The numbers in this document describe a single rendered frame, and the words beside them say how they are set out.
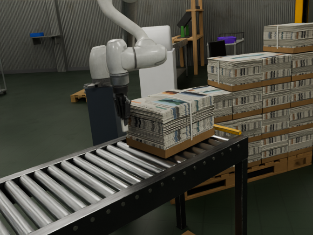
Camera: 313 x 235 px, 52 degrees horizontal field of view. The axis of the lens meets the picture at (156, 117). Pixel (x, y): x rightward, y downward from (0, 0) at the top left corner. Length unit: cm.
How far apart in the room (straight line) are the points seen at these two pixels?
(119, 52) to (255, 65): 143
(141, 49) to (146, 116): 31
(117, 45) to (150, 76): 386
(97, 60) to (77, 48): 873
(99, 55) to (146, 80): 316
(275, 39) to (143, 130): 181
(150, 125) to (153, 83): 386
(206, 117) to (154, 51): 43
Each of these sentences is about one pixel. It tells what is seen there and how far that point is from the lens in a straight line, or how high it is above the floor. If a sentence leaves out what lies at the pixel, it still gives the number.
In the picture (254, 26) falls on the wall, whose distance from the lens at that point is 991.
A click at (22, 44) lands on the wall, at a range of 1193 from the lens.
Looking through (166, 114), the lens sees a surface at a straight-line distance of 142.
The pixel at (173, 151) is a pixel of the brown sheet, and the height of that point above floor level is 82.
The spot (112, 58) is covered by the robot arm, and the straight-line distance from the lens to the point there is 148.
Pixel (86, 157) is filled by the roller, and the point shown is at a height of 79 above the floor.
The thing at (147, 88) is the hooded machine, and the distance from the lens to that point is 536.
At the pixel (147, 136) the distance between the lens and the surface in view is 153.
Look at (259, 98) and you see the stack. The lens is 275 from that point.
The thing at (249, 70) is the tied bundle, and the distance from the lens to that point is 263.
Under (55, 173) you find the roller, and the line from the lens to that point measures 153.
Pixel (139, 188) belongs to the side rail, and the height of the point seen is 80.
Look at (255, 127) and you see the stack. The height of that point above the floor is 50.
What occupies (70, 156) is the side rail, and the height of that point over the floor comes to 80.
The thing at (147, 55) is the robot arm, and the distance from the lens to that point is 150.
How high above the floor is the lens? 142
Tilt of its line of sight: 17 degrees down
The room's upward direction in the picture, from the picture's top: 5 degrees counter-clockwise
